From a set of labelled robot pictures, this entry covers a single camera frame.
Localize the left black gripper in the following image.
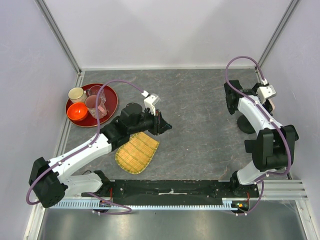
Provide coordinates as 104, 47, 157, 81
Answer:
128, 106, 172, 136

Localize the black round-base clamp phone stand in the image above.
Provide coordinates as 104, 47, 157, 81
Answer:
237, 115, 255, 135

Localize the black smartphone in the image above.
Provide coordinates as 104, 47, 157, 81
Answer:
280, 124, 299, 141

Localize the pink case smartphone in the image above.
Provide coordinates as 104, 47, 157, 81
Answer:
268, 99, 275, 113

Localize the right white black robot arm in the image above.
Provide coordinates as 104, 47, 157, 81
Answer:
224, 80, 299, 197

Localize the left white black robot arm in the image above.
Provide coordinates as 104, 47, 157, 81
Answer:
28, 102, 172, 208

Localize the woven bamboo tray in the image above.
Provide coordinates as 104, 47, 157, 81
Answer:
115, 132, 160, 175

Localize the pink ghost pattern mug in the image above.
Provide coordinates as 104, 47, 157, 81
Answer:
84, 95, 108, 119

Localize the clear drinking glass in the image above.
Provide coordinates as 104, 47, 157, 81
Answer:
86, 85, 106, 103

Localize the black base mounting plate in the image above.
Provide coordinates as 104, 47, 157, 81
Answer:
94, 179, 260, 206

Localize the orange bowl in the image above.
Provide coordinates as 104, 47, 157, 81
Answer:
66, 102, 89, 122

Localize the beige cup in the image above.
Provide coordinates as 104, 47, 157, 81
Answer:
68, 87, 87, 104

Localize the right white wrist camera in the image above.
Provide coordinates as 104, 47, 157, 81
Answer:
256, 79, 277, 104

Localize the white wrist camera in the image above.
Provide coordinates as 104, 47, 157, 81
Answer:
141, 90, 161, 116
256, 79, 277, 104

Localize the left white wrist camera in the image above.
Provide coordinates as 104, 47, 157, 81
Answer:
141, 90, 161, 116

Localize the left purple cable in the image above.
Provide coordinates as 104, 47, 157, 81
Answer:
25, 79, 151, 216

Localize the slotted cable duct rail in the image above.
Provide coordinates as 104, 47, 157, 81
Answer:
50, 197, 239, 211

